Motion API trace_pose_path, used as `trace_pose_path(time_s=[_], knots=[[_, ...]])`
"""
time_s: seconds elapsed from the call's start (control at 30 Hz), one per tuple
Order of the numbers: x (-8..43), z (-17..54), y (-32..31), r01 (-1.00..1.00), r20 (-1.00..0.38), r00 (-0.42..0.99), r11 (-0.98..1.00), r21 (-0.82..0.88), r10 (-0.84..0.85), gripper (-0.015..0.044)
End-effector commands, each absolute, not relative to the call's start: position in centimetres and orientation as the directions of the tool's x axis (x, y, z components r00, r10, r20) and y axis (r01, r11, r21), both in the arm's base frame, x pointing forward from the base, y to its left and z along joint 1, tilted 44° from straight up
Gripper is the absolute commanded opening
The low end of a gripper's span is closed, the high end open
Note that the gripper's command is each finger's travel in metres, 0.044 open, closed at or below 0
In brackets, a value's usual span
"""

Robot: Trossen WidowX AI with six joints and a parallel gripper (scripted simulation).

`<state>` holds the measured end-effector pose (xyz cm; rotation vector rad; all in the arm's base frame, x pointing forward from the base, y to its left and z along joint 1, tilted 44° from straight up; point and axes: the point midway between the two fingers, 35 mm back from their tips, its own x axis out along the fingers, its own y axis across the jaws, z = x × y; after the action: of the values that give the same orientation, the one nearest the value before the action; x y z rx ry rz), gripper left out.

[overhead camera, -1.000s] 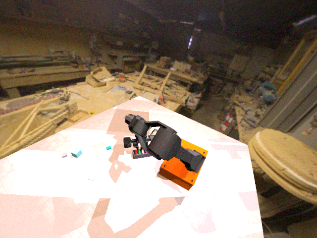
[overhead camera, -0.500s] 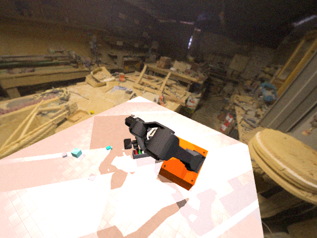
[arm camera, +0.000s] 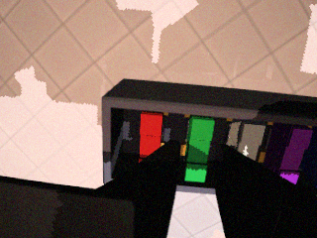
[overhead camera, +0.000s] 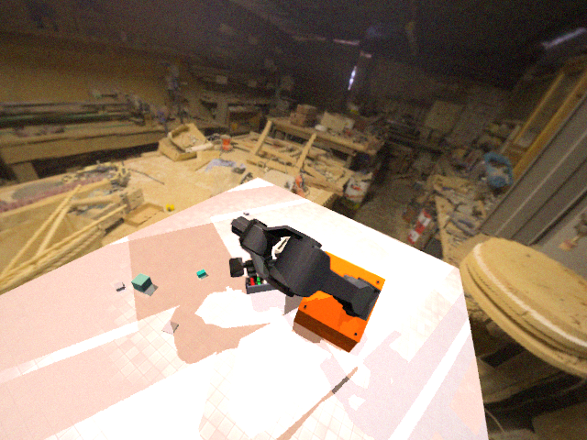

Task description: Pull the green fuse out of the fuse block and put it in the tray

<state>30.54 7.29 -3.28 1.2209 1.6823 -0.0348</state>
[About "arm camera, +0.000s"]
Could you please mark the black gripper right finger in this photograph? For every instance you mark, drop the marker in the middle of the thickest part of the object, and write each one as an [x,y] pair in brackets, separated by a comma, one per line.
[256,203]

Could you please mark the black fuse block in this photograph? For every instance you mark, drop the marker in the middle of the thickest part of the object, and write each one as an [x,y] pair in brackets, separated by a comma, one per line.
[289,143]

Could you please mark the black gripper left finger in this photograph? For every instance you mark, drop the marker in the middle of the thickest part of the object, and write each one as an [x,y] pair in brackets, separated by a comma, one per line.
[137,204]

